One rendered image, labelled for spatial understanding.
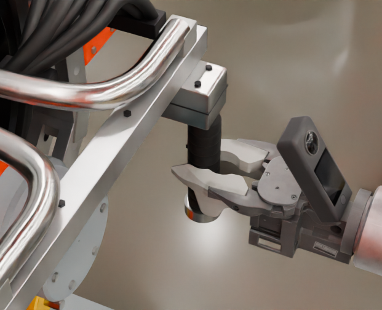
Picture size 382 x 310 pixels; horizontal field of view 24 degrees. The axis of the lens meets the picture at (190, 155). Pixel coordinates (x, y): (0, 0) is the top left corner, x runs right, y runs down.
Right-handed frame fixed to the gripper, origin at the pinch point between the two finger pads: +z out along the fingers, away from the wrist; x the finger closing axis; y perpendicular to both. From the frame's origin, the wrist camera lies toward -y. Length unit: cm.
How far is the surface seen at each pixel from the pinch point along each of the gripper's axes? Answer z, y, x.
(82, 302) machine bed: 33, 75, 22
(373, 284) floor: -17, 83, 56
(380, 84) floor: -1, 83, 119
